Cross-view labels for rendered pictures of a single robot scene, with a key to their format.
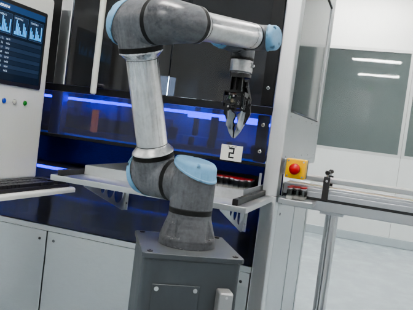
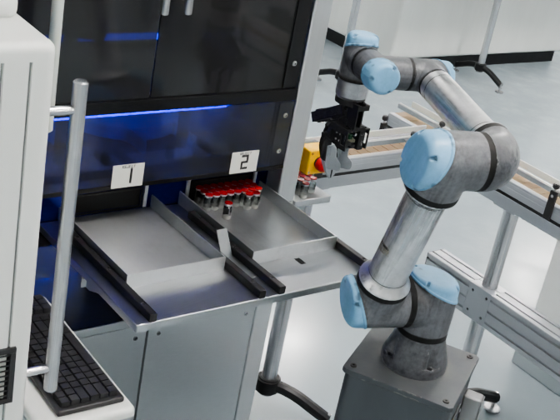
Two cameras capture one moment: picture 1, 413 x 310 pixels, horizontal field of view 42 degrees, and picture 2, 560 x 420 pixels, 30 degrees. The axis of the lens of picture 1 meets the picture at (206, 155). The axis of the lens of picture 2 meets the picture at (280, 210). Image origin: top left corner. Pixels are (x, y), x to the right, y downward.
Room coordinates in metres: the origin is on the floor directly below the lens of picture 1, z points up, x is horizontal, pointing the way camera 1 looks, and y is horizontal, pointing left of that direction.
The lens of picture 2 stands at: (0.70, 1.98, 2.04)
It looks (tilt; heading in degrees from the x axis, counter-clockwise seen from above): 25 degrees down; 301
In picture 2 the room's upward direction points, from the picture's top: 11 degrees clockwise
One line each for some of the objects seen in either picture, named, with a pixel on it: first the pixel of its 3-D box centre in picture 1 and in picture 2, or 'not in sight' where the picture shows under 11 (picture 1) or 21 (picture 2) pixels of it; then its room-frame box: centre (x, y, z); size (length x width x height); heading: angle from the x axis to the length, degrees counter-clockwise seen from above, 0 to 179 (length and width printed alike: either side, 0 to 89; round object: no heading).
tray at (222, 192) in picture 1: (220, 186); (256, 219); (1.99, -0.07, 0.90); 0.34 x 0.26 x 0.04; 162
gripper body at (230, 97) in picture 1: (237, 91); (347, 122); (1.79, -0.08, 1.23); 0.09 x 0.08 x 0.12; 163
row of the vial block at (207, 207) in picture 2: (228, 182); (232, 198); (2.09, -0.10, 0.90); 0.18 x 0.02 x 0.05; 72
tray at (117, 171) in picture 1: (137, 172); (140, 237); (2.09, 0.26, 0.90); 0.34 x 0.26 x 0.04; 162
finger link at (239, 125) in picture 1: (238, 124); (342, 162); (1.79, -0.09, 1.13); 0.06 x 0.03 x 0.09; 163
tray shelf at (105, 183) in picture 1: (169, 187); (214, 251); (1.97, 0.12, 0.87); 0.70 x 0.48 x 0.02; 72
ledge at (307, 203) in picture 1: (297, 201); (297, 191); (2.06, -0.37, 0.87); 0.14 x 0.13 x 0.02; 162
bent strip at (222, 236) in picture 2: not in sight; (236, 252); (1.89, 0.14, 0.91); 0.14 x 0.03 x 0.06; 163
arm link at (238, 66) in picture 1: (242, 67); (352, 88); (1.80, -0.08, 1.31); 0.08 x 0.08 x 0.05
